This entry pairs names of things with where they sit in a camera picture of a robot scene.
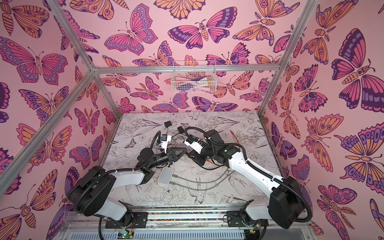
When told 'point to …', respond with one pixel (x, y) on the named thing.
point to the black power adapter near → (180, 129)
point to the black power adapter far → (167, 124)
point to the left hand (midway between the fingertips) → (187, 151)
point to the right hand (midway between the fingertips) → (190, 151)
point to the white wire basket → (191, 77)
